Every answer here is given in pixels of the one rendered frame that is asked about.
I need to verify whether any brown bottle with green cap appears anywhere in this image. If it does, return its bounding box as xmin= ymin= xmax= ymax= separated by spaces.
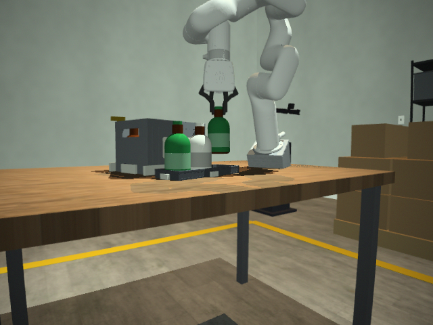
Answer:
xmin=127 ymin=128 xmax=139 ymax=137

